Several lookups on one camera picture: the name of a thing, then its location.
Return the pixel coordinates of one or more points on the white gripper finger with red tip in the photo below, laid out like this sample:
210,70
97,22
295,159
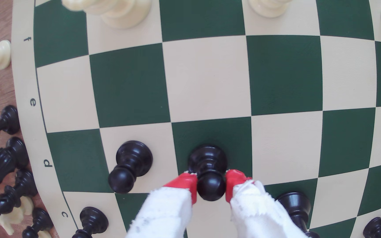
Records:
256,211
170,211

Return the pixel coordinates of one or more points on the black chess queen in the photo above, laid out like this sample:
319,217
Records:
296,205

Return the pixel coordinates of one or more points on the black chess bishop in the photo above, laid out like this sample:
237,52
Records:
18,190

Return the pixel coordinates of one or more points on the black chess knight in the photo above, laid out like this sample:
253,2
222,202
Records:
10,158

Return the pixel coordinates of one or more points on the black chess pawn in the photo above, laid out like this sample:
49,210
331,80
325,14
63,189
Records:
40,221
132,160
93,219
374,228
207,158
7,120

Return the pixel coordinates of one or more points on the green and cream chess mat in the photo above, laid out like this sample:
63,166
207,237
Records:
207,76

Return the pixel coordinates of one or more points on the cream chess king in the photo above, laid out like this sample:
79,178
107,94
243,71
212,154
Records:
117,11

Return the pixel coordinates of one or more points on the cream chess knight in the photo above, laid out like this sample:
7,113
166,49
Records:
10,218

